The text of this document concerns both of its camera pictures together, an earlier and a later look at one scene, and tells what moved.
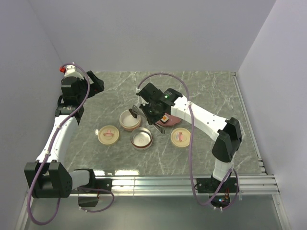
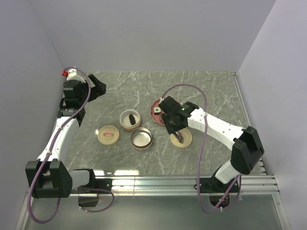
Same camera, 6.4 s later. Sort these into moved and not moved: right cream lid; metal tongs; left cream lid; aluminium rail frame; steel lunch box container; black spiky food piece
Moved: metal tongs; black spiky food piece
Not moved: right cream lid; aluminium rail frame; left cream lid; steel lunch box container
